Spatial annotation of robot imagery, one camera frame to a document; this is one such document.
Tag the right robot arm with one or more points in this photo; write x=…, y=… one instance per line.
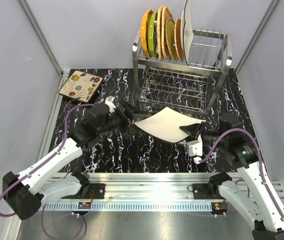
x=242, y=151

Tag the right aluminium frame post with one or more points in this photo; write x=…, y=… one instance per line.
x=258, y=32

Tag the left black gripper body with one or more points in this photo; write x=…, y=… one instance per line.
x=126, y=118

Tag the orange octagonal plate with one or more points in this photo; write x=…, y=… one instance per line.
x=144, y=30

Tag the floral square ceramic plate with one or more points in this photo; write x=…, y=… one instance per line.
x=81, y=86

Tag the green centre wicker plate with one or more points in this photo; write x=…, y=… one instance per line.
x=170, y=39

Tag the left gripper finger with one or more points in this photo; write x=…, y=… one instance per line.
x=132, y=110
x=139, y=117

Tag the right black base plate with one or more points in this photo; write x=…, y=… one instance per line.
x=201, y=191

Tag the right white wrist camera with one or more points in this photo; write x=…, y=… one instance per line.
x=194, y=149

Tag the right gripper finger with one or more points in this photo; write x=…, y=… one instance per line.
x=185, y=142
x=193, y=130

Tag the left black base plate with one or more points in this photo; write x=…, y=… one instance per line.
x=97, y=190

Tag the aluminium mounting rail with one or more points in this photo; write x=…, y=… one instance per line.
x=146, y=191

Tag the aluminium frame post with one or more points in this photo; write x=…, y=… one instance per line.
x=258, y=32
x=40, y=36

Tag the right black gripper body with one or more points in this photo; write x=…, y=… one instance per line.
x=208, y=135

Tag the white black-rimmed square plate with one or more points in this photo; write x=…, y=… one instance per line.
x=187, y=33

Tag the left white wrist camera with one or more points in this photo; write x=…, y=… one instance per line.
x=109, y=101

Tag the green dotted plate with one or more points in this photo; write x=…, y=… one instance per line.
x=151, y=35

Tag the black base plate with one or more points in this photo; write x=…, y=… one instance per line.
x=97, y=190
x=201, y=191

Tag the orange wicker plate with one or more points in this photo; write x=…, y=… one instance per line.
x=177, y=39

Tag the black marble pattern mat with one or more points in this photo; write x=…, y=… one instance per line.
x=142, y=153

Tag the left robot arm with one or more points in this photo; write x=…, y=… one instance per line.
x=97, y=122

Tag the left aluminium frame post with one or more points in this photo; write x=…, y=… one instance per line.
x=40, y=36

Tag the steel two-tier dish rack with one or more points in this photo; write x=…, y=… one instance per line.
x=189, y=87

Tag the large woven wicker plate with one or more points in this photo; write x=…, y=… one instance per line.
x=162, y=47

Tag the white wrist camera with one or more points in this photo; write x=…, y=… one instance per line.
x=194, y=149
x=109, y=101

